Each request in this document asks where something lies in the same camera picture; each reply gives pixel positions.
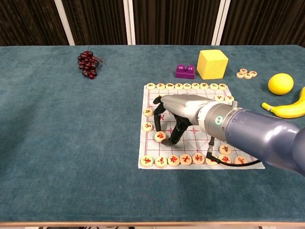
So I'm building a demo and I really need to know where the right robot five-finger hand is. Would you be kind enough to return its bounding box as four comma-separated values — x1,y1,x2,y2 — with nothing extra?
152,94,215,145

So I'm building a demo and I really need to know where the chinese chess board sheet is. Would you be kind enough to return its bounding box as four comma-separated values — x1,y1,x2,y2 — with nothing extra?
138,83,265,170

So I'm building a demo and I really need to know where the purple toy building block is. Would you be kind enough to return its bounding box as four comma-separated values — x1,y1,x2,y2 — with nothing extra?
175,63,196,79

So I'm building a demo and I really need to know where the yellow foam cube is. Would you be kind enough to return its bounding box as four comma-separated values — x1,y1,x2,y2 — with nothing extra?
196,49,229,80

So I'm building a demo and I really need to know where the dark room divider panel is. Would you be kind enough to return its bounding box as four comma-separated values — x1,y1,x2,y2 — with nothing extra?
123,0,231,46
0,0,76,46
54,0,133,46
212,0,305,48

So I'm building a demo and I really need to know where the yellow ball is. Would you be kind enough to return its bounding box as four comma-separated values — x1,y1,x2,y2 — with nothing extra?
268,73,295,96

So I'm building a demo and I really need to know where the yellow banana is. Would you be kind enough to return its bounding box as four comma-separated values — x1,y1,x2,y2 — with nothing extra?
261,86,305,119

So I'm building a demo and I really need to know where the dark red grape bunch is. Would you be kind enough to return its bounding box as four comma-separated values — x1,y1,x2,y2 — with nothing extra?
77,50,107,80

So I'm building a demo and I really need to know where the teal table cloth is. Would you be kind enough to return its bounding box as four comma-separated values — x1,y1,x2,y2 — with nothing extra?
0,44,305,224

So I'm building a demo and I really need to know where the black arm cable with plug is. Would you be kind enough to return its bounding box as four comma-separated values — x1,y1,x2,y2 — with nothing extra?
206,136,263,167

